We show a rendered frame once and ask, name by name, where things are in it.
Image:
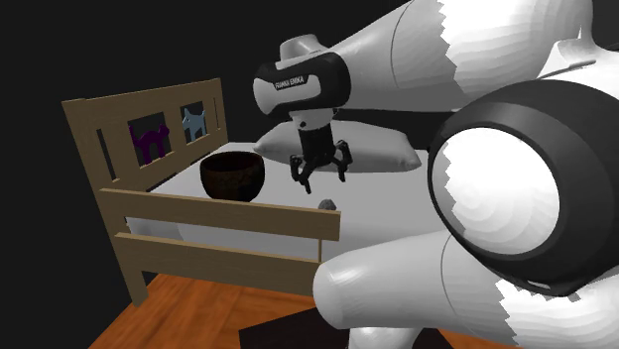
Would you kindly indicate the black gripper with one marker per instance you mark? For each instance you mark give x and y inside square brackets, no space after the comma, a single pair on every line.
[317,142]

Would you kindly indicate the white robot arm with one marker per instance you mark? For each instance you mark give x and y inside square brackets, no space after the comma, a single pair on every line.
[483,58]

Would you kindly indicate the small grey lump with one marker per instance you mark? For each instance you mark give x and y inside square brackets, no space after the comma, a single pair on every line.
[327,205]

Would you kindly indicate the white pillow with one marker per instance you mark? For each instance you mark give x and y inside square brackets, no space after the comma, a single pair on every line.
[382,150]

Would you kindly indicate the dark brown bowl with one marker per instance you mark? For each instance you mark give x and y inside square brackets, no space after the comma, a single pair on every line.
[233,176]

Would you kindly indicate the wooden bed with white mattress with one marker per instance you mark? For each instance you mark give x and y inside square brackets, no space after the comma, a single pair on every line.
[217,217]

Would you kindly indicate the blue cat figure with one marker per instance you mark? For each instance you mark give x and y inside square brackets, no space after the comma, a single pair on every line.
[194,124]

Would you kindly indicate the dark robot stand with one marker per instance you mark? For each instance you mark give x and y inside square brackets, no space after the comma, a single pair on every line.
[290,333]

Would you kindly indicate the purple cat figure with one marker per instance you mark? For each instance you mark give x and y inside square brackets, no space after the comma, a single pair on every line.
[151,142]

